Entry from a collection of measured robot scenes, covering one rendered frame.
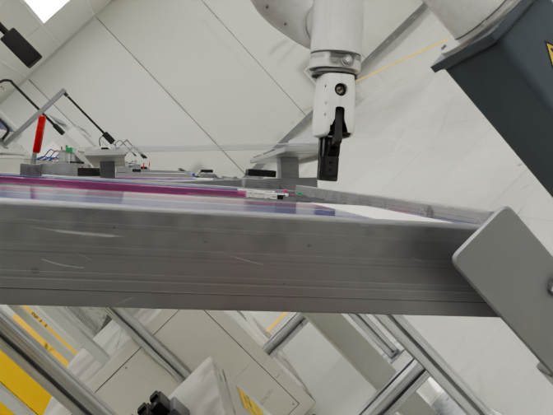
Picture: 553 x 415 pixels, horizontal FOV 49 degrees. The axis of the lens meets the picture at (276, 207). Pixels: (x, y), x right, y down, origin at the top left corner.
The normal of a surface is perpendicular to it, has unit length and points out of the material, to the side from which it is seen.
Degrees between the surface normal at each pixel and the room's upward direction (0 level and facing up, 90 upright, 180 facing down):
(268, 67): 90
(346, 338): 90
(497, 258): 90
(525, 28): 90
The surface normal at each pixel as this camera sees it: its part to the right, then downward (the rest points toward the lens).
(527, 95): -0.65, 0.69
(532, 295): 0.18, 0.07
